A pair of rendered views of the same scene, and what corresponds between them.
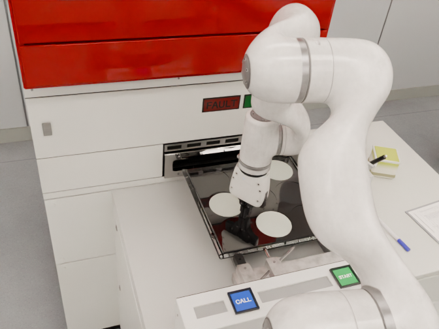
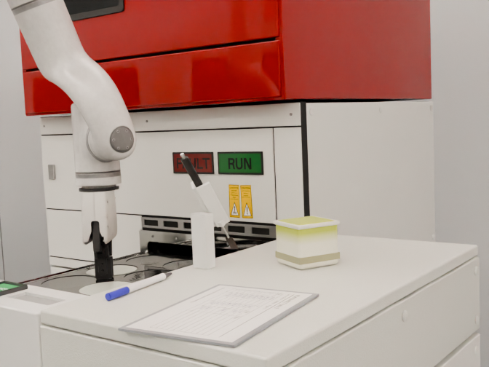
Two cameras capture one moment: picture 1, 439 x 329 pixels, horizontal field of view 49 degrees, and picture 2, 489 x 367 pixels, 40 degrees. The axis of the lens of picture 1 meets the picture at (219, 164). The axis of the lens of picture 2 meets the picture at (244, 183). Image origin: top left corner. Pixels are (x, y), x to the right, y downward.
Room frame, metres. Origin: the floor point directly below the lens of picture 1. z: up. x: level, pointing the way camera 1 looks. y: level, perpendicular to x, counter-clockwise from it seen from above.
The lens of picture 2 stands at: (0.58, -1.33, 1.19)
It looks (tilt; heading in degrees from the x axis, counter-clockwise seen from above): 5 degrees down; 60
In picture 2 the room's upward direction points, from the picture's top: 2 degrees counter-clockwise
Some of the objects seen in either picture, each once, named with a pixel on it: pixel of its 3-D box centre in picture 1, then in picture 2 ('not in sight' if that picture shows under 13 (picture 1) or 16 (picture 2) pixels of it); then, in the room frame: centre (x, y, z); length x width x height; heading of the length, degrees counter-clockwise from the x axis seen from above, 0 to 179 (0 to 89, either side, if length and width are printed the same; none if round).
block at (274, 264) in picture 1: (277, 273); not in sight; (0.78, -0.18, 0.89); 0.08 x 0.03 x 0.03; 23
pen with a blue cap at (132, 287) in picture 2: (390, 231); (141, 284); (0.90, -0.46, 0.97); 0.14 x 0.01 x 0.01; 31
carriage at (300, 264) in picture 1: (302, 273); not in sight; (0.81, -0.25, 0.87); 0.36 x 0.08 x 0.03; 113
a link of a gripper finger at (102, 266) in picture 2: (251, 208); (101, 262); (0.96, -0.10, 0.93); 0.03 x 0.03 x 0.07; 59
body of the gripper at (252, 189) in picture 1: (251, 180); (100, 212); (0.97, -0.09, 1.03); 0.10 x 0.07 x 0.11; 59
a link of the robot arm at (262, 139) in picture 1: (260, 136); (96, 135); (0.97, -0.09, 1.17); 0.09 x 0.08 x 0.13; 96
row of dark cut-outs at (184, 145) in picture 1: (231, 140); (214, 227); (1.24, -0.03, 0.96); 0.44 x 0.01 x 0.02; 113
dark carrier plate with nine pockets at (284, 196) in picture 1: (259, 198); (150, 277); (1.05, -0.13, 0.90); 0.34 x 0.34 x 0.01; 23
